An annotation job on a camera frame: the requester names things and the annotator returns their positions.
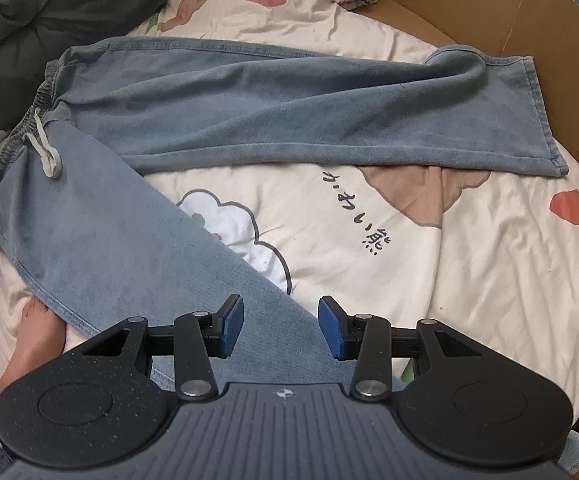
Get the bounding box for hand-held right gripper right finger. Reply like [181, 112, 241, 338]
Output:
[318, 295, 463, 402]

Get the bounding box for person's foot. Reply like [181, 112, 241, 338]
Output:
[6, 295, 70, 386]

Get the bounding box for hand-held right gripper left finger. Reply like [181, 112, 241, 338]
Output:
[83, 294, 246, 402]

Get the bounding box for cream bear print blanket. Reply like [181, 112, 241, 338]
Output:
[0, 0, 579, 431]

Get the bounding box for blue denim jeans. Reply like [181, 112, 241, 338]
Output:
[0, 35, 579, 476]

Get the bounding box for dark grey duvet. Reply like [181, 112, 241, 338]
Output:
[0, 0, 210, 131]

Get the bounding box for brown cardboard box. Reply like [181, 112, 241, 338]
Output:
[354, 0, 579, 176]

